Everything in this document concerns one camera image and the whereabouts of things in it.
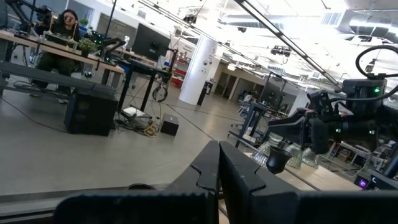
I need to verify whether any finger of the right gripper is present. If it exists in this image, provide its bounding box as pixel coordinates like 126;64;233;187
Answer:
305;90;331;119
267;114;330;156

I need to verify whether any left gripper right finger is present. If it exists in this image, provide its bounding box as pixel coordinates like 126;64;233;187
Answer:
219;140;398;224

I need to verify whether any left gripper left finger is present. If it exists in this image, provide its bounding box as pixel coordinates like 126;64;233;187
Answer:
53;139;220;224

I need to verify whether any medium black candlestick holder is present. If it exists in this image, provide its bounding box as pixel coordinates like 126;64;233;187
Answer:
266;145;294;175

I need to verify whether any dark metal cart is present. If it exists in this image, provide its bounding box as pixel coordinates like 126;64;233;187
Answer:
228;100;271;149

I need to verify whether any small black box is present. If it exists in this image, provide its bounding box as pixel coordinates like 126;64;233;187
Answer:
160;113;180;137

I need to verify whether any white flat device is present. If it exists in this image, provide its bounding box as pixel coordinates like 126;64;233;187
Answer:
123;106;146;118

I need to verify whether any red storage shelf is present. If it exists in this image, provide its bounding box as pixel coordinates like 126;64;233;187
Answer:
170;67;187;90

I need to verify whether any white round pillar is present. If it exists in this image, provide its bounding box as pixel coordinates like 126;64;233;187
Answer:
178;34;220;106

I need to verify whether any black standing desk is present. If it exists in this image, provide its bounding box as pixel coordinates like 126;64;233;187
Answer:
116;57;175;118

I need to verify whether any black computer tower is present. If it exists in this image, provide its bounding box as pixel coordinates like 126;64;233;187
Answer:
63;90;119;137

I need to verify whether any black computer monitor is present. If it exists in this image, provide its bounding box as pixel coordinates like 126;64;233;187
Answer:
131;23;172;62

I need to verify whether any small potted plant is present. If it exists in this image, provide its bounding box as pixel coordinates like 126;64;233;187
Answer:
77;37;98;58

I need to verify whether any person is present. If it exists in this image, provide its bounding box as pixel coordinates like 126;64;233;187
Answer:
29;8;82;104

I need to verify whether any wooden workbench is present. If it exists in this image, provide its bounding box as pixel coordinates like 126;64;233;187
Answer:
0;29;126;100

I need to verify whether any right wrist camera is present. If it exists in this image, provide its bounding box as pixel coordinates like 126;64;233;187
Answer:
341;77;388;118

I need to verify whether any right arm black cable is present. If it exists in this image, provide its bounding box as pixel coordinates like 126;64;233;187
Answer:
355;45;398;103

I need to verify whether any yellow cable bundle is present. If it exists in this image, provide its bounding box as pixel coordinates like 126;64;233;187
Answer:
142;124;160;139

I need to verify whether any long ceiling light rail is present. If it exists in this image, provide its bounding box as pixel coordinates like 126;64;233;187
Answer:
239;0;343;90

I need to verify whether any black pedestal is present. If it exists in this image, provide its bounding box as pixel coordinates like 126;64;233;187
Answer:
197;80;215;106

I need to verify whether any silver air duct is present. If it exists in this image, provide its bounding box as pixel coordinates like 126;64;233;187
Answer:
337;9;398;43

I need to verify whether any coiled black cable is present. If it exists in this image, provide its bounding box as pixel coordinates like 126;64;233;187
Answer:
151;84;169;103

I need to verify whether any black aluminium table rail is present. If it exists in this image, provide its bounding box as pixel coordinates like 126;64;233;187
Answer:
0;183;175;224

